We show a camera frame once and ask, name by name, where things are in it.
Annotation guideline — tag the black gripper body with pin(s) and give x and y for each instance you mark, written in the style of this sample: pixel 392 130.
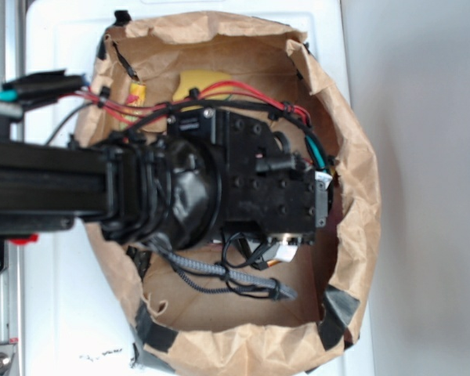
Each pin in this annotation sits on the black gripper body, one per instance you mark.
pixel 240 250

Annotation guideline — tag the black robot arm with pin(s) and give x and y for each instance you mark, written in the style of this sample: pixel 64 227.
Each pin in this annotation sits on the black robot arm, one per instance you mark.
pixel 214 174

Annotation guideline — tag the yellow green sponge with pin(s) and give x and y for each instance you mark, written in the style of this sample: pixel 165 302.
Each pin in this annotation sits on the yellow green sponge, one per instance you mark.
pixel 200 80

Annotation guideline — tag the brown paper bag tray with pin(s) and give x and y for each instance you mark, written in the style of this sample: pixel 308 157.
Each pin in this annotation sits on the brown paper bag tray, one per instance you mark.
pixel 191 333

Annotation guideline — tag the multicolour twisted rope toy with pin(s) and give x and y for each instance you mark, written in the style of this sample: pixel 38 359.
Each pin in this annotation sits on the multicolour twisted rope toy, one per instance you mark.
pixel 134 101

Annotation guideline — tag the aluminium frame rail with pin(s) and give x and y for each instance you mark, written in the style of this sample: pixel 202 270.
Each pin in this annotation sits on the aluminium frame rail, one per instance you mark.
pixel 12 51

